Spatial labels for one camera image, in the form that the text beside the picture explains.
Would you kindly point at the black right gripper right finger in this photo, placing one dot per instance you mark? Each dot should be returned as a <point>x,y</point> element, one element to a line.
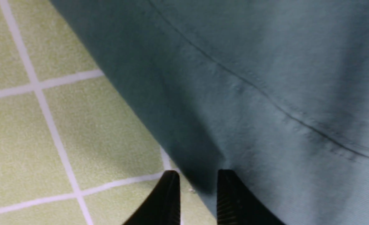
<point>236,205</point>

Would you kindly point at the green checkered tablecloth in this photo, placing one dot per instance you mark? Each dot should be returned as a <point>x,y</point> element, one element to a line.
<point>72,152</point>

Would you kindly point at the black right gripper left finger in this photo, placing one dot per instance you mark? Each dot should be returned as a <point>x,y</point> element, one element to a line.
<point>163,205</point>

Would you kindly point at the green long-sleeve top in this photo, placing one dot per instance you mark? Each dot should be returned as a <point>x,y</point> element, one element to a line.
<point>276,90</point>

